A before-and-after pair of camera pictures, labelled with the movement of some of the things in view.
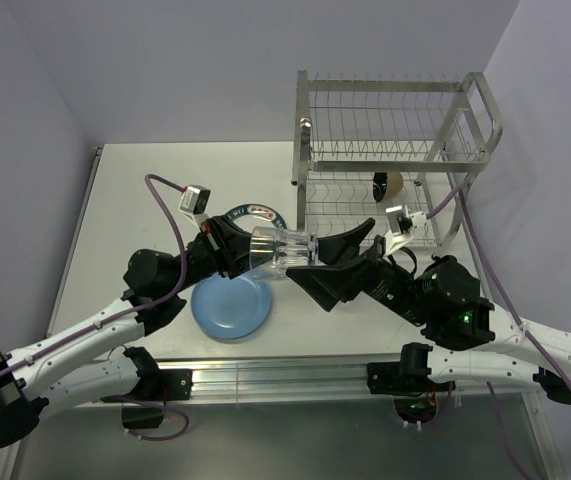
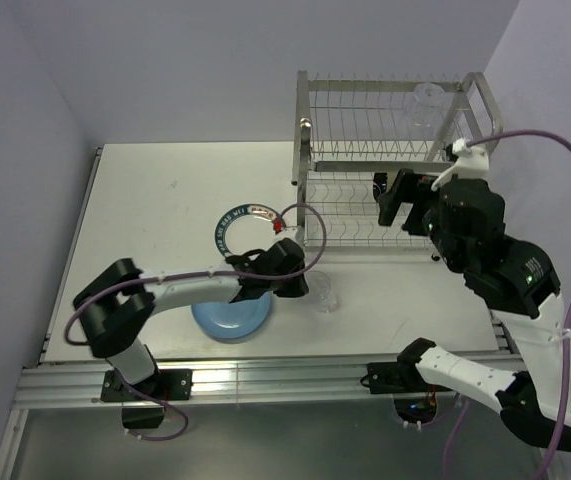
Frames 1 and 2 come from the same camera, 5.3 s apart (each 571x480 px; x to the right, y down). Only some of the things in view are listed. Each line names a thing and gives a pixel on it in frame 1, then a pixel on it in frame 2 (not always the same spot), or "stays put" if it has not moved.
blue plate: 231,308 stays put
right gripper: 326,283 → 408,186
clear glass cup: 272,250 → 426,104
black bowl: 380,180 stays put
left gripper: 226,244 → 298,288
